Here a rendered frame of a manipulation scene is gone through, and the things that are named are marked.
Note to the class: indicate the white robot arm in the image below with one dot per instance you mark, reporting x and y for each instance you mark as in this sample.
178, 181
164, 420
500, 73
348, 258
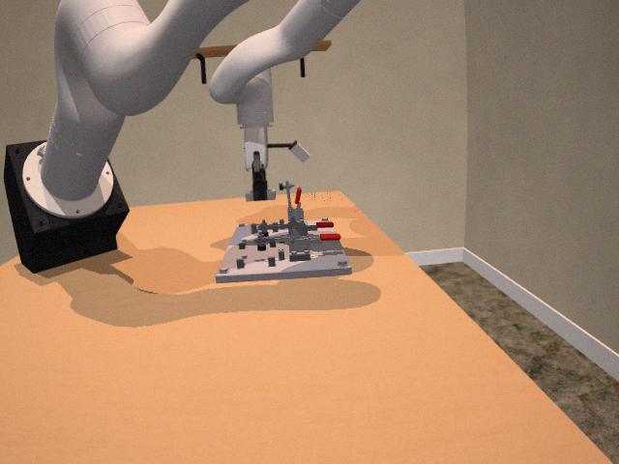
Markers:
131, 65

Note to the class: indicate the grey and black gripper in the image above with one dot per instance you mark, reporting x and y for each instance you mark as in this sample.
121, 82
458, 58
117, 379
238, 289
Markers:
256, 141

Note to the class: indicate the grey toggle clamp with red handle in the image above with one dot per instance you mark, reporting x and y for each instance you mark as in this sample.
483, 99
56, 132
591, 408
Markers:
299, 246

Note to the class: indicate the black toggle clamp with red handle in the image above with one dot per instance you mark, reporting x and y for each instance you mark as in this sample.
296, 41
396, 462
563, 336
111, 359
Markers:
302, 229

